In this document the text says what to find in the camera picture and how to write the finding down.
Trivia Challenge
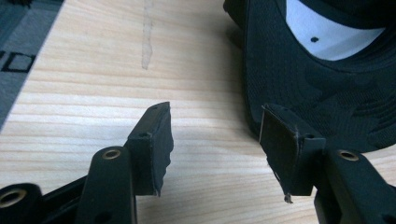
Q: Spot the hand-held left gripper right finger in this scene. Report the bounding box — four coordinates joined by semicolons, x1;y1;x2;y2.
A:
259;103;396;224

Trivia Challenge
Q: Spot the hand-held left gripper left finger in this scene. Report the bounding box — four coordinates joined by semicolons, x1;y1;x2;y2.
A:
74;101;175;224

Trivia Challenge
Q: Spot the black and white cap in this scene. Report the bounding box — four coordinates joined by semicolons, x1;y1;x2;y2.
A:
222;0;396;153

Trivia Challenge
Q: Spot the grey patterned floor mat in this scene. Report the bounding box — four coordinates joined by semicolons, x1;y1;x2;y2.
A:
0;0;65;132

